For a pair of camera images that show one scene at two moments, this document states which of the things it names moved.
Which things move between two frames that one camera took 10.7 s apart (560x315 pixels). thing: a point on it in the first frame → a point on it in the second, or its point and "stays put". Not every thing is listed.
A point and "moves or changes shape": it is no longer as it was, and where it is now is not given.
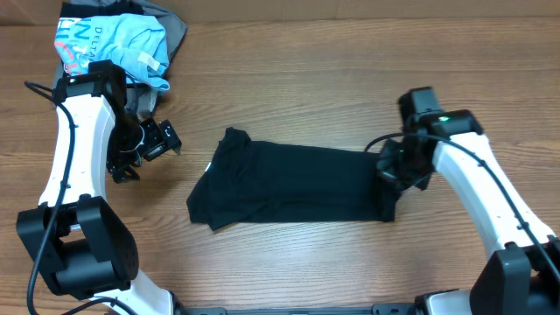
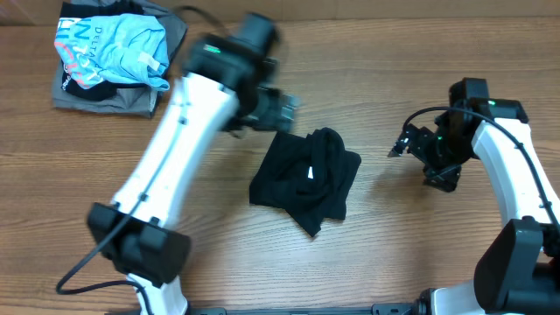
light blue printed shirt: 137,43 stays put
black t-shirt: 249,181 moves or changes shape
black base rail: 377,309 stays put
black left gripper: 159,141 → 275,120
